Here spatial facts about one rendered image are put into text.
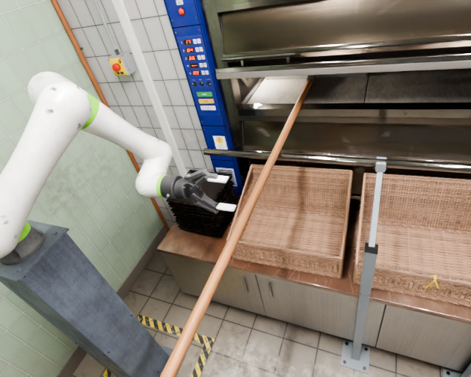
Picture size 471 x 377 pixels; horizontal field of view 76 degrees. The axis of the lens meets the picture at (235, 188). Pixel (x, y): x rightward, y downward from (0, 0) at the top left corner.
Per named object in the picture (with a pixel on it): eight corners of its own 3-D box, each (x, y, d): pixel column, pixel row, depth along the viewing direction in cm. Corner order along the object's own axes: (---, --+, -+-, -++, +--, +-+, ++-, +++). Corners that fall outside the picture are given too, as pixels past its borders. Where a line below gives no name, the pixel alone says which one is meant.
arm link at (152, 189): (143, 199, 126) (125, 191, 117) (152, 171, 130) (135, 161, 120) (170, 203, 121) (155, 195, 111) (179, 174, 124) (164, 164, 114)
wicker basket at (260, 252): (257, 197, 194) (250, 162, 176) (351, 207, 172) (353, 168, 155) (230, 259, 161) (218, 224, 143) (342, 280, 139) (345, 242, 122)
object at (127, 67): (122, 71, 170) (114, 52, 163) (137, 70, 166) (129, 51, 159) (114, 76, 165) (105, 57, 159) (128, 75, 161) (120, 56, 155)
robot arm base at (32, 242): (-29, 254, 107) (-42, 243, 103) (7, 223, 117) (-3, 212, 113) (19, 269, 97) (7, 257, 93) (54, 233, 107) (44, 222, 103)
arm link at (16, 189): (-53, 267, 73) (58, 75, 72) (-53, 233, 84) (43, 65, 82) (8, 274, 83) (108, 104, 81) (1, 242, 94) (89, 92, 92)
